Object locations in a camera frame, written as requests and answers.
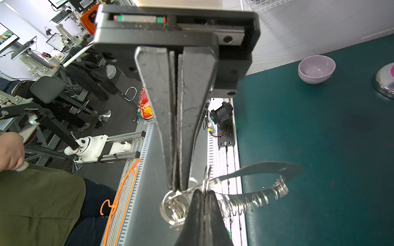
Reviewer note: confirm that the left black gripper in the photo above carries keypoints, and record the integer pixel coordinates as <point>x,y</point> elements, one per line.
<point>122,30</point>

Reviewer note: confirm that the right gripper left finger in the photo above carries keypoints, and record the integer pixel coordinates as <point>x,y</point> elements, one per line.
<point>192,232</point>

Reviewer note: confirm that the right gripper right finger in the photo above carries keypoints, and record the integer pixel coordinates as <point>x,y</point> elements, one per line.
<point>215,232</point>

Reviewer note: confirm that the operator hand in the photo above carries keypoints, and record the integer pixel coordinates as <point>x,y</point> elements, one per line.
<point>12,151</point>

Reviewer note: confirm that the red snack bag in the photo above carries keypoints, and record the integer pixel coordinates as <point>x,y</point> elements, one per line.
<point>144,106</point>

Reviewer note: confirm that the vent grille strip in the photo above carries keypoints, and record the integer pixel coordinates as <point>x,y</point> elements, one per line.
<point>121,223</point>

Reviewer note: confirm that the orange clothes hanger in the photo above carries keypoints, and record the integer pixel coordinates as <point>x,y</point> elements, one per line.
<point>127,186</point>

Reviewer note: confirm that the grey office chair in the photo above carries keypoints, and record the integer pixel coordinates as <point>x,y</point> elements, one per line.
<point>47,89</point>

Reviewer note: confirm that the purple grey bowl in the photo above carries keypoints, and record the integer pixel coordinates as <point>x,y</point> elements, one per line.
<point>316,69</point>

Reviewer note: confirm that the seated person olive shirt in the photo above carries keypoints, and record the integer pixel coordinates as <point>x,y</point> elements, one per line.
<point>41,206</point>

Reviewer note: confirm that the green table mat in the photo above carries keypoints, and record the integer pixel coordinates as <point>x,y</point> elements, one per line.
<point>341,132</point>

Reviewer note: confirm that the metal glass rack stand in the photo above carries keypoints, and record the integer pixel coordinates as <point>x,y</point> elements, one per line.
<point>384,80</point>

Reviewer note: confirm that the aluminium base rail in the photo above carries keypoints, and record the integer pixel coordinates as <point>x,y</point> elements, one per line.
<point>225,161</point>

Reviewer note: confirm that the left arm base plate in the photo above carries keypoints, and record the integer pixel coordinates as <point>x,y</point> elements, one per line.
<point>226,137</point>

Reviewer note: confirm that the white wire basket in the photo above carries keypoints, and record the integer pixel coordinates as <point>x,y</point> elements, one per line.
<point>260,6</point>

